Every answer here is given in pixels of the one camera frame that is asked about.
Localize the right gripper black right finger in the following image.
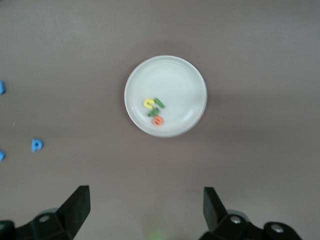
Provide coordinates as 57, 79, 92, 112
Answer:
198, 186, 305, 240

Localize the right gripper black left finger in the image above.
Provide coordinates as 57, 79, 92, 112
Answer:
0, 185, 91, 240

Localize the orange foam letter e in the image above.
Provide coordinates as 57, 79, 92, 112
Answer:
152, 115, 165, 127

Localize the green foam letter l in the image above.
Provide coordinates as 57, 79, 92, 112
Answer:
152, 97, 166, 110

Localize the yellow foam letter u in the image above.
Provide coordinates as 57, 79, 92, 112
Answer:
142, 98, 155, 110

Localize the blue foam letter p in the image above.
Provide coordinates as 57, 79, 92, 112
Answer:
31, 138, 44, 153

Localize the brown paper table cover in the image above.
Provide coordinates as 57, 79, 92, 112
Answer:
0, 0, 320, 240

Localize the beige round plate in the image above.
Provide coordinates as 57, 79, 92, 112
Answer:
124, 55, 208, 138

